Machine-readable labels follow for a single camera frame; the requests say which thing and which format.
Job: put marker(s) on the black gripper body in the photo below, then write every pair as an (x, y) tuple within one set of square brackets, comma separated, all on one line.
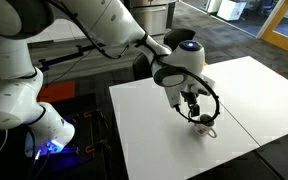
[(189, 97)]

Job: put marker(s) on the grey marker with black cap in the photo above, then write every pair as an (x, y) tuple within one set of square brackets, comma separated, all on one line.
[(205, 117)]

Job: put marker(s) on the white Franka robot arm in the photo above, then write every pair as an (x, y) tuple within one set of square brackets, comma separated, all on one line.
[(14, 96)]

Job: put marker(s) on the black office chair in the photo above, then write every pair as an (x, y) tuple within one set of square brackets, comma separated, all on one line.
[(179, 37), (141, 68)]

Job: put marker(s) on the stainless steel appliance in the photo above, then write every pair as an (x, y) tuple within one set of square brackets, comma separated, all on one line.
[(150, 16)]

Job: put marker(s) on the white storage box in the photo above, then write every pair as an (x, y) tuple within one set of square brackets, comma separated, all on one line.
[(231, 10)]

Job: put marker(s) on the orange black clamp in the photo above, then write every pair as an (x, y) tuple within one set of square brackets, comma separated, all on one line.
[(88, 115), (90, 149)]

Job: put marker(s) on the orange door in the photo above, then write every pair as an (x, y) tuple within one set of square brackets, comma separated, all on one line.
[(284, 36)]

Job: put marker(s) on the orange floor mat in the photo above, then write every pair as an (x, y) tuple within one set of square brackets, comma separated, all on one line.
[(57, 91)]

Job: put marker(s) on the white cabinets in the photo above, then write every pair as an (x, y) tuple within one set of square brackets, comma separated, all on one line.
[(60, 31)]

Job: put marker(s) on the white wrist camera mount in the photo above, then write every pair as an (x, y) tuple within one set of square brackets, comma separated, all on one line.
[(173, 98)]

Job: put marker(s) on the black camera stand bar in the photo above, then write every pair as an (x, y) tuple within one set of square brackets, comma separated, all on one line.
[(64, 58)]

